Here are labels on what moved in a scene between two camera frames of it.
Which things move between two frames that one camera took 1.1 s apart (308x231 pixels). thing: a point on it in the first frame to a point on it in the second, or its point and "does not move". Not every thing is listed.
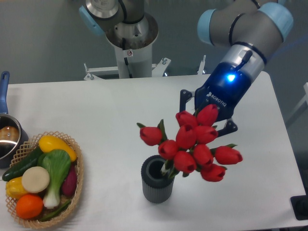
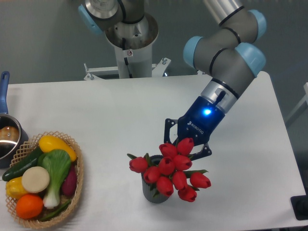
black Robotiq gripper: x=226 y=88 to x=202 y=116
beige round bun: x=35 y=179 does not move
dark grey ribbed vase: x=157 y=187 does not move
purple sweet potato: x=69 y=186 does not move
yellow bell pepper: x=15 y=188 does not move
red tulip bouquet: x=189 y=151 to x=171 y=173
